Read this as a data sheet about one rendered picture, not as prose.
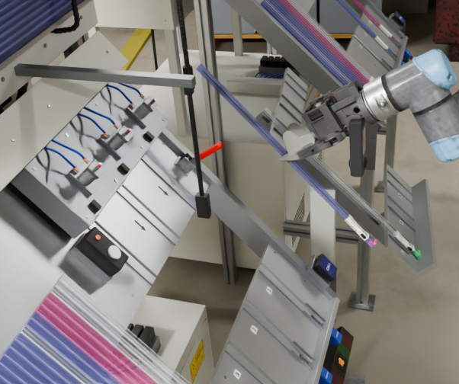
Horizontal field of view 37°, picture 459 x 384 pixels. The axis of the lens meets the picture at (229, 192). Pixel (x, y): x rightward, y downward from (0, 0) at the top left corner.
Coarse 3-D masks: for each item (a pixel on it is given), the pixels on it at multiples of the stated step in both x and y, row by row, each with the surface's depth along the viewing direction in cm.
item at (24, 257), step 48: (144, 192) 128; (192, 192) 137; (0, 240) 103; (48, 240) 108; (144, 240) 122; (0, 288) 99; (48, 288) 104; (96, 288) 110; (144, 288) 117; (0, 336) 95
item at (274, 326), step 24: (264, 264) 141; (288, 264) 147; (264, 288) 138; (288, 288) 143; (312, 288) 149; (240, 312) 130; (264, 312) 134; (288, 312) 139; (312, 312) 144; (240, 336) 127; (264, 336) 131; (288, 336) 136; (312, 336) 141; (240, 360) 124; (264, 360) 128; (288, 360) 132; (312, 360) 137
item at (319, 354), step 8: (328, 304) 149; (336, 304) 148; (328, 312) 147; (336, 312) 146; (328, 320) 144; (328, 328) 142; (320, 336) 142; (328, 336) 141; (320, 344) 139; (328, 344) 139; (320, 352) 137; (320, 360) 135; (312, 368) 135; (320, 368) 134; (312, 376) 133
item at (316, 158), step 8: (264, 112) 145; (272, 120) 145; (280, 120) 146; (280, 128) 146; (320, 160) 150; (328, 168) 150; (336, 176) 151; (344, 184) 152; (352, 192) 152; (360, 200) 153; (368, 208) 154; (376, 216) 155; (384, 224) 156; (392, 232) 157; (416, 248) 160; (416, 256) 160
